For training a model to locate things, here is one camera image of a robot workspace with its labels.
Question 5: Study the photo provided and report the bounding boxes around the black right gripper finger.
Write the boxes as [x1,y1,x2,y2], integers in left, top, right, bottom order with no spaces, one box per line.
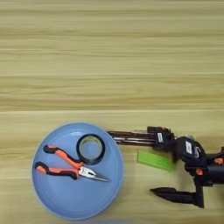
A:
[146,125,172,136]

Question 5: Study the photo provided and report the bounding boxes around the black hex key set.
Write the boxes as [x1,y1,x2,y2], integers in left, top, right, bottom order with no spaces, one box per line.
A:
[106,128,177,152]

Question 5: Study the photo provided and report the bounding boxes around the black tape roll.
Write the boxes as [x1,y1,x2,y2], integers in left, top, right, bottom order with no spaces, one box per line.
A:
[75,133,106,166]

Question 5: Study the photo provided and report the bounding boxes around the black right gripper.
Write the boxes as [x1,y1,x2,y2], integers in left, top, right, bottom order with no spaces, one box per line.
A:
[150,147,224,208]

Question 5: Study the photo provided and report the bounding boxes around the green rectangular block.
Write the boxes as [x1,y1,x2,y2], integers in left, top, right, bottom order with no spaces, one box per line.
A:
[136,149,176,172]

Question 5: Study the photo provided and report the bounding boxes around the blue round plate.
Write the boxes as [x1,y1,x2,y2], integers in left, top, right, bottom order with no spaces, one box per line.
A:
[31,122,125,221]

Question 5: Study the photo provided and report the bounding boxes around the orange black needle-nose pliers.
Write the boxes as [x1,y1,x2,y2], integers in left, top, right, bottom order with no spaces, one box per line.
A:
[34,144,111,183]

